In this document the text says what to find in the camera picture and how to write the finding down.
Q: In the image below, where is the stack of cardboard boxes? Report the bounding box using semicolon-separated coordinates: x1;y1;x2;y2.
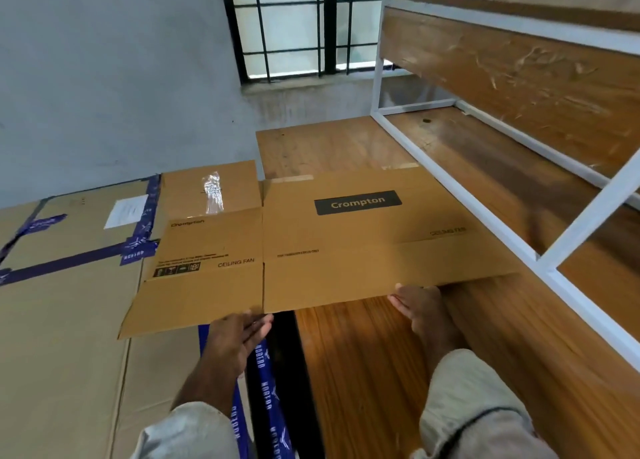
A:
0;174;301;459

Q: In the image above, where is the black framed window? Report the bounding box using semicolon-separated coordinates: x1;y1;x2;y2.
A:
218;0;521;85

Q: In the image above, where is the wooden table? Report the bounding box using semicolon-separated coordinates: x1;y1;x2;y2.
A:
255;108;640;459

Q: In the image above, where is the brown cardboard box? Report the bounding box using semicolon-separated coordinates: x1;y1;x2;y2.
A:
118;160;521;340

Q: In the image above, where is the person's left forearm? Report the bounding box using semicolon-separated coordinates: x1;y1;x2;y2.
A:
172;358;246;420

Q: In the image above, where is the person's right forearm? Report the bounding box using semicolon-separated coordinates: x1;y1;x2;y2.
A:
425;324;483;375

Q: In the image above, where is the person's light grey shirt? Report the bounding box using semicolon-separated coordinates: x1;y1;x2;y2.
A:
130;348;561;459

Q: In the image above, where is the person's left hand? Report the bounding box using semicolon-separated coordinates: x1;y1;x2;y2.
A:
200;312;274;380

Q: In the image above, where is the white metal shelf rack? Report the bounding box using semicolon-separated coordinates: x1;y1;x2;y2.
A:
370;0;640;375

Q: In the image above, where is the person's right hand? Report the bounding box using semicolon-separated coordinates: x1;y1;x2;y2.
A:
388;284;463;351

